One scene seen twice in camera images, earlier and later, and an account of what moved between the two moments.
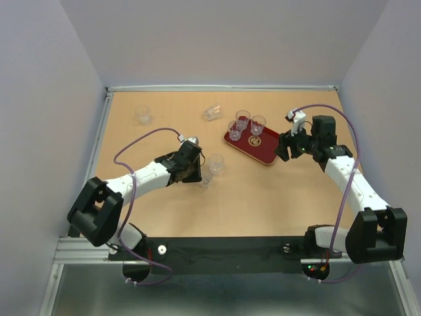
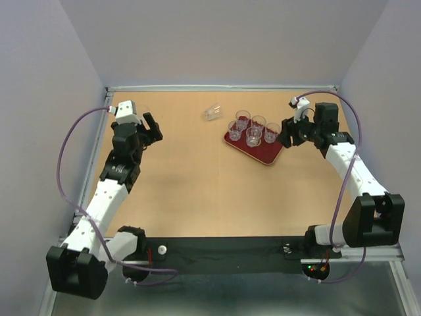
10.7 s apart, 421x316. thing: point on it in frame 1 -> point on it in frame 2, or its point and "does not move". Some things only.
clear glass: x=258 y=122 does not move
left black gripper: x=196 y=177 -> x=153 y=134
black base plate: x=222 y=255 does not move
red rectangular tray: x=262 y=147 does not move
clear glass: x=206 y=176 -> x=253 y=134
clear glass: x=242 y=117 does not move
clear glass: x=215 y=163 -> x=272 y=131
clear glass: x=214 y=111 does not move
